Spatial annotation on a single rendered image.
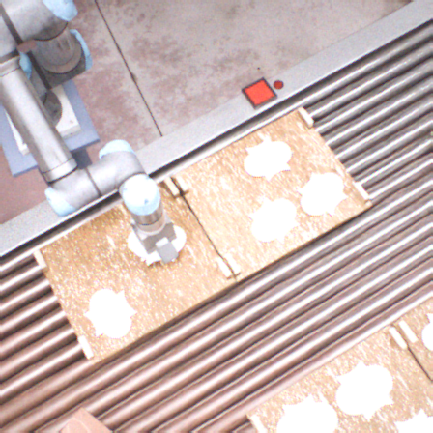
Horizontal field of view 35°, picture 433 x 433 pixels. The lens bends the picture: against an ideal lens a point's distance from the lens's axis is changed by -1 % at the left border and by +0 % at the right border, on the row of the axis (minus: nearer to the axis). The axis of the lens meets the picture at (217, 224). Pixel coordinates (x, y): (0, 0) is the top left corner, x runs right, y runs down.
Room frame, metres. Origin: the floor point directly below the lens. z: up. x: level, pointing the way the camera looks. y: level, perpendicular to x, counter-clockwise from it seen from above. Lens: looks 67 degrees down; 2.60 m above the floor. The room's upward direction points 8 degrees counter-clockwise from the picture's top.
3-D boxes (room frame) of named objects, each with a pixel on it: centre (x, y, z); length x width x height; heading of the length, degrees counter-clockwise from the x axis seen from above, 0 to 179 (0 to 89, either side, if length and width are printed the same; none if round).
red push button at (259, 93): (1.10, -0.17, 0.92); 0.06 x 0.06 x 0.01; 24
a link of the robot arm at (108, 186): (0.76, 0.21, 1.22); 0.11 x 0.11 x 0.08; 22
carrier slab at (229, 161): (0.79, -0.15, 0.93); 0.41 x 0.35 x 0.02; 113
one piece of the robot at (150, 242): (0.65, 0.15, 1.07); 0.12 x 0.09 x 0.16; 25
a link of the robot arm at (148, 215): (0.67, 0.16, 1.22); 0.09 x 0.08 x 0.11; 22
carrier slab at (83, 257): (0.63, 0.23, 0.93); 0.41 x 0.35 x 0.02; 114
